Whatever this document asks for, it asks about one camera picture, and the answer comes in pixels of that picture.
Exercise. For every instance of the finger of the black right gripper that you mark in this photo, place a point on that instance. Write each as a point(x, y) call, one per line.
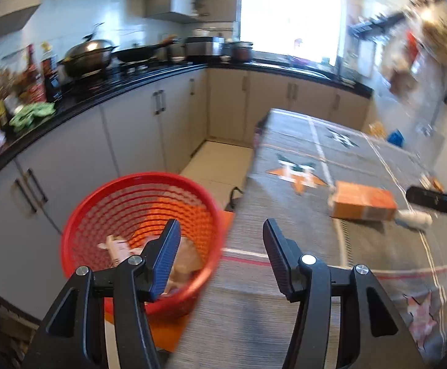
point(427, 198)

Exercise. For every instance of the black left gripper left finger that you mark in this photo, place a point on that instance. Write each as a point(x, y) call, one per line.
point(72, 334)

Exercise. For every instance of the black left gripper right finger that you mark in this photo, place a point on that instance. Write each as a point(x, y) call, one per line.
point(372, 333)

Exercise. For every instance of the white small bottle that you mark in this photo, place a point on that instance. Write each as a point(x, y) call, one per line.
point(414, 219)

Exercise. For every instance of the orange cardboard box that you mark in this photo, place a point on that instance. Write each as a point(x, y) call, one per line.
point(353, 201)

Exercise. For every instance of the red torn paper carton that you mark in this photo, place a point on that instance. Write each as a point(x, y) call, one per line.
point(119, 249)

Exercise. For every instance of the white knotted plastic bag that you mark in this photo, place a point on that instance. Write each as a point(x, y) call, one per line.
point(187, 264)

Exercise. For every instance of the beige kitchen base cabinets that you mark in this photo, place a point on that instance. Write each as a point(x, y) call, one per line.
point(148, 122)

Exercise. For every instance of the yellow plastic bag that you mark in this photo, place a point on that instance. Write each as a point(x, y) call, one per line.
point(376, 129)

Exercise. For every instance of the red plastic mesh basket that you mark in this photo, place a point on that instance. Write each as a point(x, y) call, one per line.
point(135, 207)

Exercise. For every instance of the grey star patterned tablecloth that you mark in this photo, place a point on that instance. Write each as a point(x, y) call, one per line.
point(242, 319)

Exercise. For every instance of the hanging plastic bags with food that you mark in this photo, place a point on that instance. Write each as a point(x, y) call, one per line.
point(415, 49)

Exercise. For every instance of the green vegetables on counter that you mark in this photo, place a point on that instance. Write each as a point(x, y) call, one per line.
point(27, 114)

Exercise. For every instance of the dark cooking pot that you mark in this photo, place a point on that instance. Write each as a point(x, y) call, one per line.
point(241, 51)

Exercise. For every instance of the dark soy sauce bottle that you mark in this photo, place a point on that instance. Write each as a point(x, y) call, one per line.
point(50, 74)

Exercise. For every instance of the steel wok with lid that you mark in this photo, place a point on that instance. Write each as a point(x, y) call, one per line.
point(92, 55)

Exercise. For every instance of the black frying pan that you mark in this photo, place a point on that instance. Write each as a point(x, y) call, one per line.
point(143, 53)

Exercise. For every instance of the silver rice cooker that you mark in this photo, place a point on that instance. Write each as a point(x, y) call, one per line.
point(203, 48)

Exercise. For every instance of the blue cloth near wall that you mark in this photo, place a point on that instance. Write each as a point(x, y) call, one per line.
point(396, 138)

